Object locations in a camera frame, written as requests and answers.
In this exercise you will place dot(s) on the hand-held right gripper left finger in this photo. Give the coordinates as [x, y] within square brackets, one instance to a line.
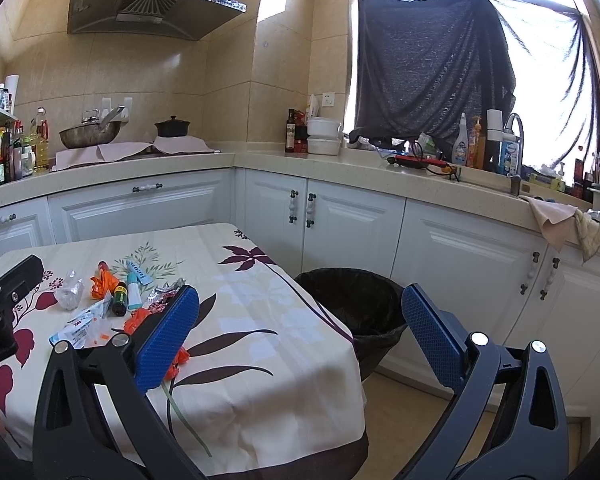
[167, 335]

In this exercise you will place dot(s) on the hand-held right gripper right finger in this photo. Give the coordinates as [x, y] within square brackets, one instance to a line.
[432, 340]

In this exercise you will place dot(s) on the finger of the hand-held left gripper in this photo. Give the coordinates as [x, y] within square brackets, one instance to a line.
[22, 277]

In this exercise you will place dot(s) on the silver foil wrapper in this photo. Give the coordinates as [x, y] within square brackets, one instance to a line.
[160, 295]

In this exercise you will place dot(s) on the clear plastic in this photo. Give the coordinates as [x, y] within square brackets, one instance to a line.
[70, 292]

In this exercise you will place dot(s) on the green label dark bottle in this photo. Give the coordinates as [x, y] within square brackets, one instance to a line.
[120, 300]

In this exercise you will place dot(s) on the light blue printed tube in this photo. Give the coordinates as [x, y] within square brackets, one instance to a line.
[137, 272]

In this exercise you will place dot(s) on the white blue toothpaste tube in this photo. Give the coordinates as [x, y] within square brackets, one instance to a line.
[80, 327]

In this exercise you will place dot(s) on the black trash can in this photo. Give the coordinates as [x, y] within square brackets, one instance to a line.
[350, 300]

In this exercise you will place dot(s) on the small orange wrapper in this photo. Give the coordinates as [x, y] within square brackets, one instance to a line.
[102, 285]

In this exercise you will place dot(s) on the floral tablecloth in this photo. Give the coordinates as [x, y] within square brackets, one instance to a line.
[260, 385]

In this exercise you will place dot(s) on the row of condiment bottles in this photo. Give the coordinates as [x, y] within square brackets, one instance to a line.
[10, 155]

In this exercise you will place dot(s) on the white kitchen cabinets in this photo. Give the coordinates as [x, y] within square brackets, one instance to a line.
[380, 240]

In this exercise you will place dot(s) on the pink cloth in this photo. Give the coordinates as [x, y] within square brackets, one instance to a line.
[185, 145]
[105, 155]

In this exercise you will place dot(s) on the steel wok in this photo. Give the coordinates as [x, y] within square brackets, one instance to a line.
[87, 136]

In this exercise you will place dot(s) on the pink hand towel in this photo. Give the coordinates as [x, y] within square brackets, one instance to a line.
[550, 220]

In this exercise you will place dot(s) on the paper towel roll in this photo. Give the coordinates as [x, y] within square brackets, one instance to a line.
[12, 91]

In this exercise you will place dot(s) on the red power strip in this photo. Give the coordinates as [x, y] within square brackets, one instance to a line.
[420, 161]

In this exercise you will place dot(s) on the cream dish cloth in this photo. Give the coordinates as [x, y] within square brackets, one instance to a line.
[592, 235]

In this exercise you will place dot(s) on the white spray bottle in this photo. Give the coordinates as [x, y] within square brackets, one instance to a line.
[460, 147]

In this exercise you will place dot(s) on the yellow sponge packs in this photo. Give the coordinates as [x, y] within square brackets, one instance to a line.
[545, 180]

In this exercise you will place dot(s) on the orange dish soap bottle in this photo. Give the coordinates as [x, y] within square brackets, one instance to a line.
[476, 147]

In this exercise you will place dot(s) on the blue detergent pack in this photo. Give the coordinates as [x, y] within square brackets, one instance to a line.
[509, 157]

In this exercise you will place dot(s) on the black clay pot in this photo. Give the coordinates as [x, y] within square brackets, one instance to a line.
[172, 129]

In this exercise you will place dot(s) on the beige speckled countertop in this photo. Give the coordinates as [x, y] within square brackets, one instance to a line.
[330, 160]

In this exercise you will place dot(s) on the white lidded bowl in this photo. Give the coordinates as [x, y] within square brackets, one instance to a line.
[324, 146]
[324, 127]

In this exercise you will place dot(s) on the white water purifier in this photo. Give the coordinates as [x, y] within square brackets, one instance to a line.
[494, 122]

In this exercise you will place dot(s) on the steel faucet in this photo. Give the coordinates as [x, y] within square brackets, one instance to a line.
[519, 125]

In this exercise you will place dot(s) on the dark oil bottle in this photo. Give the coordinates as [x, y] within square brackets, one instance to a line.
[291, 135]

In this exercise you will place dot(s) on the red packet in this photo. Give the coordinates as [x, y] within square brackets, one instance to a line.
[302, 135]

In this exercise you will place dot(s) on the white plastic bag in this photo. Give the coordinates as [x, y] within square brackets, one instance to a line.
[313, 107]

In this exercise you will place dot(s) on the dark curtain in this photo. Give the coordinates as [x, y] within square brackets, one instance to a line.
[430, 60]

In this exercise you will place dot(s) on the steel range hood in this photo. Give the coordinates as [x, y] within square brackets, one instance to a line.
[150, 5]

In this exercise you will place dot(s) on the white wall hook rack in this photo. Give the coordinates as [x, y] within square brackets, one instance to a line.
[125, 112]

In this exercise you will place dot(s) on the white wall socket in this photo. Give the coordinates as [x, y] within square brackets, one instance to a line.
[329, 99]

